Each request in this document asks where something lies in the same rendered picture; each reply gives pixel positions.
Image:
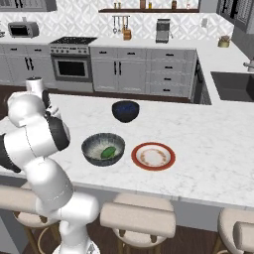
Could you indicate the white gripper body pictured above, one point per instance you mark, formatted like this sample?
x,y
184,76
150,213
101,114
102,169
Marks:
x,y
55,111

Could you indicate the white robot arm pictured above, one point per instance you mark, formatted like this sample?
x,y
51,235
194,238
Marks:
x,y
49,185

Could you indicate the green broccoli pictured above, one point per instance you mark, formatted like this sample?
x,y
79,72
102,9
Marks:
x,y
108,152

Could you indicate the dark blue bowl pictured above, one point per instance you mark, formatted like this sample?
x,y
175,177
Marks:
x,y
125,111

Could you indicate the steel oven with hob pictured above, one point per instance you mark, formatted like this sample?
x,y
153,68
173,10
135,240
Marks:
x,y
71,64

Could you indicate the grey speckled plate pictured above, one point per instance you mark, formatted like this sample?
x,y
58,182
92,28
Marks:
x,y
94,150

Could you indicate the grey base cupboard run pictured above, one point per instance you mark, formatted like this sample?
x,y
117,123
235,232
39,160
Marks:
x,y
20,66

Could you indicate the silver toaster oven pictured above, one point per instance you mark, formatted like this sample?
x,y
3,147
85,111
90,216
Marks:
x,y
23,29

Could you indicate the grey cupboard and drawer run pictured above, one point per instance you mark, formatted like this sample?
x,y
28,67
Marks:
x,y
139,71

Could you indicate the red rimmed white plate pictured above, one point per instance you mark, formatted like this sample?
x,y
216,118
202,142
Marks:
x,y
137,158

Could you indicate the beige padded stool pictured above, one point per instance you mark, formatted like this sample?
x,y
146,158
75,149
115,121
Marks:
x,y
16,198
229,225
139,218

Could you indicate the wooden knife block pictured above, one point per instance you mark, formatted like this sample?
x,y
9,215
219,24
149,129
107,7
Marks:
x,y
127,34

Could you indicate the small amber shaker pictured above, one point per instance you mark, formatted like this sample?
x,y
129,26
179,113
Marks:
x,y
119,5
115,5

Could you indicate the silver coffee machine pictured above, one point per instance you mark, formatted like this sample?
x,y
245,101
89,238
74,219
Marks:
x,y
162,31

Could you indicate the brown jar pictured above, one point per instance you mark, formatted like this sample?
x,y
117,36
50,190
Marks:
x,y
142,4

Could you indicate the yellow bottle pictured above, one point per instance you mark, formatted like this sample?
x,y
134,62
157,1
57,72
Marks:
x,y
150,5

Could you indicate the brown bottle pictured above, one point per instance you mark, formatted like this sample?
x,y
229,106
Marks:
x,y
174,4

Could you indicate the small pale bottle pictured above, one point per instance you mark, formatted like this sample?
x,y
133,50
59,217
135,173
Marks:
x,y
188,5

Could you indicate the dark sink basin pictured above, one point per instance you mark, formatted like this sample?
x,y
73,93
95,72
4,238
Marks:
x,y
233,86

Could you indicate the silver tap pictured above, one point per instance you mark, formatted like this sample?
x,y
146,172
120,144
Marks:
x,y
249,64

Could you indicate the rail with hanging tools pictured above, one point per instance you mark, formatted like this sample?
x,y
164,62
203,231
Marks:
x,y
120,24

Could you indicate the grey wall cupboards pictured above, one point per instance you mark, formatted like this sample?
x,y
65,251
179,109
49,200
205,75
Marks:
x,y
236,15
28,4

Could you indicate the dark wooden wall shelf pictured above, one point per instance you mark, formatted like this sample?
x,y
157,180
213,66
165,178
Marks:
x,y
149,11

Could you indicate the white wall socket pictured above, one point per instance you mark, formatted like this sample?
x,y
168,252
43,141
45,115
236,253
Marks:
x,y
204,22

